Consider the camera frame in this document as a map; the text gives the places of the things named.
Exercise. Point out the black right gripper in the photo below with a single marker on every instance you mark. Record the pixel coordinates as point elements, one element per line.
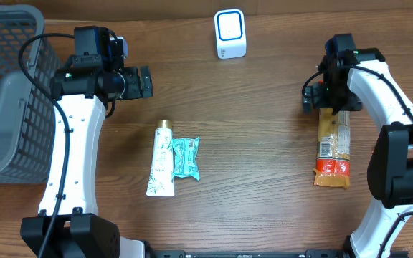
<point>349,101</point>

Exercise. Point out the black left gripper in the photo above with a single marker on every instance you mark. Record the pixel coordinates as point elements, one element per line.
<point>135,83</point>

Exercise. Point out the orange long noodle packet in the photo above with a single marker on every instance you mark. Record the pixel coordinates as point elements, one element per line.
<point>333,153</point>

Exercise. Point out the teal snack packet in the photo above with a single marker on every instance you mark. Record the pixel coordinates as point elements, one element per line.
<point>185,153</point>

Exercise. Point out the white tube with gold cap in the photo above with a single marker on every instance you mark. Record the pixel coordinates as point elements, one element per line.
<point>161,182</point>

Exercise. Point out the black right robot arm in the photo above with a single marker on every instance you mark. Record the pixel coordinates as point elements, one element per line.
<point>364,75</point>

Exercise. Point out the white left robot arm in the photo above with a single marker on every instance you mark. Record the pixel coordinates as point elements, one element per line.
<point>67,223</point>

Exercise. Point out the white barcode scanner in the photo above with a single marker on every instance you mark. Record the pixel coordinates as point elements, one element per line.
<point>230,34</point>

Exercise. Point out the brown cardboard backdrop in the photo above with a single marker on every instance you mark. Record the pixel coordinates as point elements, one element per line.
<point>128,10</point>

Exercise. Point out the grey plastic shopping basket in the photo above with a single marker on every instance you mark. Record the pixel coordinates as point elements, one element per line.
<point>26,115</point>

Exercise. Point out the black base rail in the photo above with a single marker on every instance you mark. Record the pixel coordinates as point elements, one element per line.
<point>309,253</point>

